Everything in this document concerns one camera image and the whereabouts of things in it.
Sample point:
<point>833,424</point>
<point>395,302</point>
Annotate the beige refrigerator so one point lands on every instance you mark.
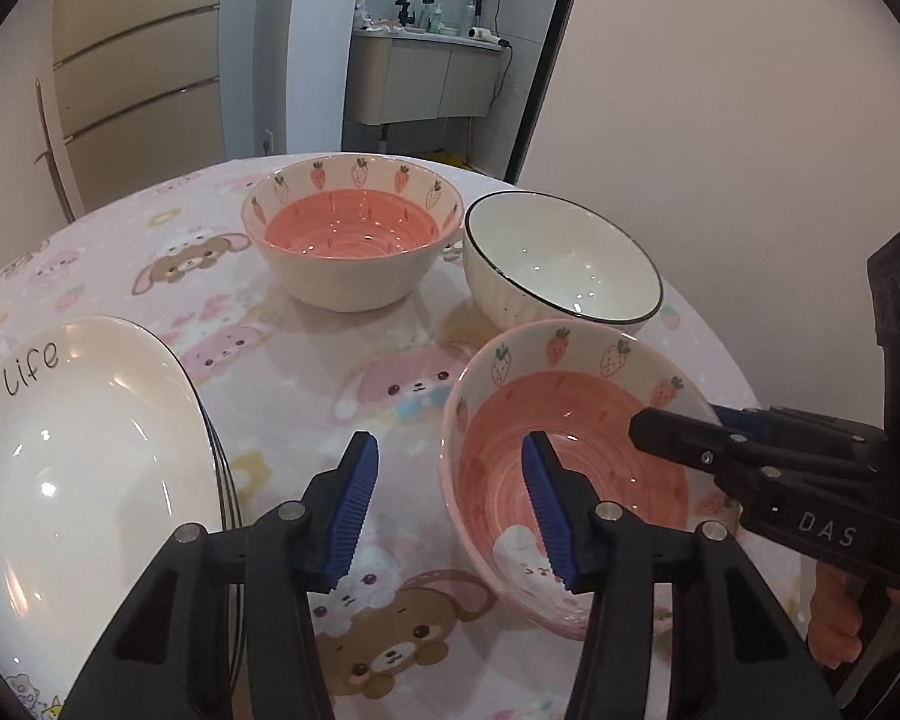
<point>135,37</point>

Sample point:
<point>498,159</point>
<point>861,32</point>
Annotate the pink rabbit print bowl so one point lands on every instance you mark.
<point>495,450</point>

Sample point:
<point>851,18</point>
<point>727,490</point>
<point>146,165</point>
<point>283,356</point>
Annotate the black-rimmed white bowl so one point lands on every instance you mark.
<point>555,262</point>

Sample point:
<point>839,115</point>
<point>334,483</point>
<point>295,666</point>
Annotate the person's right hand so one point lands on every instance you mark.
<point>832,615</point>

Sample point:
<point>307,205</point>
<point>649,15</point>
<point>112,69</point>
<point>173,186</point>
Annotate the pink cartoon printed tablecloth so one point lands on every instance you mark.
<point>307,360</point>

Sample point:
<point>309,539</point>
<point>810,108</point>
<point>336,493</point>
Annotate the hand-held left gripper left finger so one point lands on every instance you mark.
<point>352,510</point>

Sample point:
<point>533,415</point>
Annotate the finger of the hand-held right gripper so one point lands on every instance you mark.
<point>675,435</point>
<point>750,420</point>

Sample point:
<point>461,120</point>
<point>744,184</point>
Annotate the wide black-rimmed white plate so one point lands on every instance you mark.
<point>235,499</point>

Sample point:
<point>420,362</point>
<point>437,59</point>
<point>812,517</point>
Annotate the black faucet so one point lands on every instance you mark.
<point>409,11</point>

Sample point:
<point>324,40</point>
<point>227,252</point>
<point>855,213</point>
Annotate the white hair dryer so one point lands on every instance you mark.
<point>487,35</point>

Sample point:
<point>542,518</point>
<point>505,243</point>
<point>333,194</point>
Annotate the cream bowl with pink inside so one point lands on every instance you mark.
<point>345,270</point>

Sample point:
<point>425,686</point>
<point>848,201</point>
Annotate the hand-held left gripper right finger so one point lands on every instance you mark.
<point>547,510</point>

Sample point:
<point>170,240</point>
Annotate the cartoon print white plate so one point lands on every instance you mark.
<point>82,480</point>

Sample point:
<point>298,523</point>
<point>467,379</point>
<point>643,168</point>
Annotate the black door frame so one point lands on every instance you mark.
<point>547,60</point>

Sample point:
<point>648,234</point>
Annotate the small black-rimmed white plate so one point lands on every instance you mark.
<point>223,476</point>

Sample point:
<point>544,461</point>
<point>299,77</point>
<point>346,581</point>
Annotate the beige vanity cabinet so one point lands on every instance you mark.
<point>412,82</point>

